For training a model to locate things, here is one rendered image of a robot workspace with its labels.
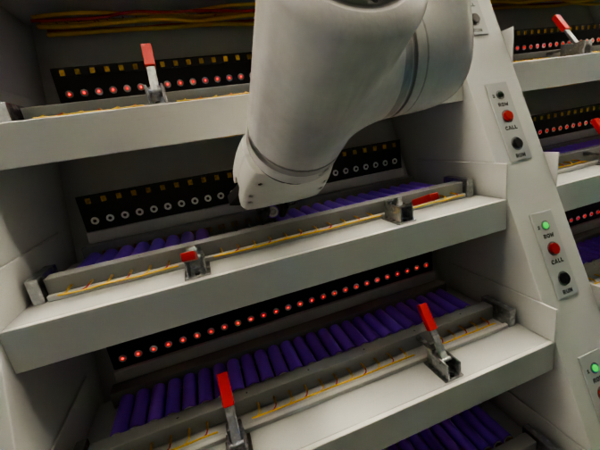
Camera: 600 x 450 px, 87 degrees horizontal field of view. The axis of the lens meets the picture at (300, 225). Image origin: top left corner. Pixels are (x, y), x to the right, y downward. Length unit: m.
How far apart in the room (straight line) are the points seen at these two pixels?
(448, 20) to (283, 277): 0.28
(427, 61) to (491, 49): 0.40
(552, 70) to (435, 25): 0.48
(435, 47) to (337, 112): 0.08
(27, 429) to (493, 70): 0.72
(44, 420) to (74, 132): 0.30
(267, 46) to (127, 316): 0.29
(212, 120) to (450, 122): 0.38
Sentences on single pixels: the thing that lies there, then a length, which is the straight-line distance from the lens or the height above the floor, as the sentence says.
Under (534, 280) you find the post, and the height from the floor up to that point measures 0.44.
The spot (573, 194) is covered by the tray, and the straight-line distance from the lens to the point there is 0.65.
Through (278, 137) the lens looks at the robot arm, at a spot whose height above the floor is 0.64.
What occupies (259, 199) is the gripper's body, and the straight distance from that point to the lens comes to 0.34.
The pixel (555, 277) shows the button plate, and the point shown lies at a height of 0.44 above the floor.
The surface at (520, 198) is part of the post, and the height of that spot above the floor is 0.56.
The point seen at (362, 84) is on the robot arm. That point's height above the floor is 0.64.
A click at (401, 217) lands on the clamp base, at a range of 0.43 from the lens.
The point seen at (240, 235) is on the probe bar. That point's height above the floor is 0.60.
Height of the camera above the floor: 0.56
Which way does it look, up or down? 6 degrees up
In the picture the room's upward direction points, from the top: 15 degrees counter-clockwise
